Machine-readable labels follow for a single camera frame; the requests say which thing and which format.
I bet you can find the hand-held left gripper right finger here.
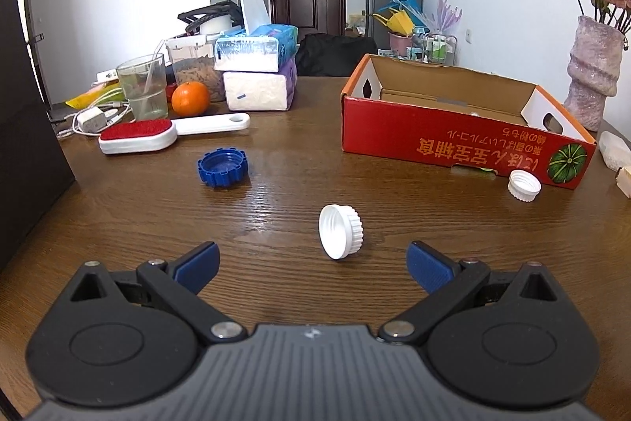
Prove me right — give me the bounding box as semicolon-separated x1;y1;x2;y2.
379;241;573;345

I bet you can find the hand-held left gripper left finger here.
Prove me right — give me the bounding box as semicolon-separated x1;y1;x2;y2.
56;241;248;345

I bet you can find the white ribbed plastic lid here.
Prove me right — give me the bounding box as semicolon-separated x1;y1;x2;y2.
318;204;366;260

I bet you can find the red cardboard box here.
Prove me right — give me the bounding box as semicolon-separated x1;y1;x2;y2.
341;53;597;191

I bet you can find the red and white lint brush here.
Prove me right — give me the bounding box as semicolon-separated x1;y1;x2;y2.
99;112;250;155

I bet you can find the blue notched cap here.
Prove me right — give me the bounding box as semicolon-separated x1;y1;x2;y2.
197;147;250;188

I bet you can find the small white bottle cap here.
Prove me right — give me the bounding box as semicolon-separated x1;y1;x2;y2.
508;169;542;203

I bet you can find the orange fruit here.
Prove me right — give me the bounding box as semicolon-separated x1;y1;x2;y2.
171;81;210;117

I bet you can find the clear drinking glass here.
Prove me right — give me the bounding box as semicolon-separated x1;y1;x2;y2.
116;54;170;122

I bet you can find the white charger plug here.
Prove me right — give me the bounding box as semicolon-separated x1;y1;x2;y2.
78;107;106;133

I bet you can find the purple tissue pack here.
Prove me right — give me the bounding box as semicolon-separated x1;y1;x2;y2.
223;58;298;112

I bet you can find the clear glass straw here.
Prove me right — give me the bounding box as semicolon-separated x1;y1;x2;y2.
140;39;166;111

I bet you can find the clear food container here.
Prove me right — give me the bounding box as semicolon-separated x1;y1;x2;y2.
166;35;228;103

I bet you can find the yellow packet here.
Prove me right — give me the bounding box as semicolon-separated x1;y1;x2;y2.
65;86;124;110

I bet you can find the metal storage rack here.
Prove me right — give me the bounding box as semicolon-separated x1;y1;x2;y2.
411;31;458;67

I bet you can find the blue tissue pack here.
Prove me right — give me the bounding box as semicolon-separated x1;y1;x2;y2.
214;0;300;73

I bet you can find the pink bucket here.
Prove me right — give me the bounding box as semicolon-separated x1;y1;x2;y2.
388;31;415;57

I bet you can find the blue and yellow plastic pile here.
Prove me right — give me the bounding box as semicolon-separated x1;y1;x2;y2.
372;0;429;38

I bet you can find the white charging cable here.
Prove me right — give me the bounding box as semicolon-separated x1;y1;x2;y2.
89;88;131;116
56;118;126;140

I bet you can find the purple wall decal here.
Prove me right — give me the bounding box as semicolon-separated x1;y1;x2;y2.
431;0;464;34

